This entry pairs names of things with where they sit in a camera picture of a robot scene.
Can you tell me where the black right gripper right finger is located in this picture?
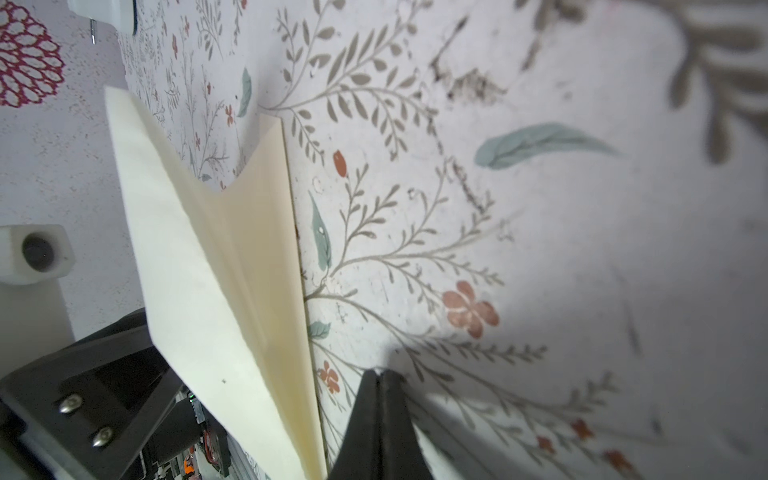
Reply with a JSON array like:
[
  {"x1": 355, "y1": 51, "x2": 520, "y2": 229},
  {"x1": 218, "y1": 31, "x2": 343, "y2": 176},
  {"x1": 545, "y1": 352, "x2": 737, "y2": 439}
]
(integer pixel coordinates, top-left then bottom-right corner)
[{"x1": 379, "y1": 370, "x2": 433, "y2": 480}]

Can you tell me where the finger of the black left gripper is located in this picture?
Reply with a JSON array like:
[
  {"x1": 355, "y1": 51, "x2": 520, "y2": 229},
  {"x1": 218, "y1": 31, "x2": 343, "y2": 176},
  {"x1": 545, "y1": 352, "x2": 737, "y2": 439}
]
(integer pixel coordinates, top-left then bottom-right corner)
[{"x1": 1, "y1": 309, "x2": 182, "y2": 479}]

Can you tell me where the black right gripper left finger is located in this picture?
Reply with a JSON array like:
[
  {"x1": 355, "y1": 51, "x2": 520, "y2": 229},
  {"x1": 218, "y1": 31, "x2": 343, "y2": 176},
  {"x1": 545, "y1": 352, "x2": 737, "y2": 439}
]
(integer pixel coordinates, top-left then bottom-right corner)
[{"x1": 328, "y1": 370, "x2": 380, "y2": 480}]

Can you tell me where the cream square paper sheet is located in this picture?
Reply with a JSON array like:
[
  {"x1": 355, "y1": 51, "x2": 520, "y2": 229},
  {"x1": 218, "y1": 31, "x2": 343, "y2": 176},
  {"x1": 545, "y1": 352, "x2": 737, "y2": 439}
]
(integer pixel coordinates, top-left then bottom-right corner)
[{"x1": 105, "y1": 87, "x2": 327, "y2": 479}]

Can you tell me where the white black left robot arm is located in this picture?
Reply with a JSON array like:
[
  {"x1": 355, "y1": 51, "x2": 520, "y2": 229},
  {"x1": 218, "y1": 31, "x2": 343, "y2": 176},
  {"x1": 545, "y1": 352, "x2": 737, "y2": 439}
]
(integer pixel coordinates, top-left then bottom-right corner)
[{"x1": 1, "y1": 309, "x2": 208, "y2": 479}]

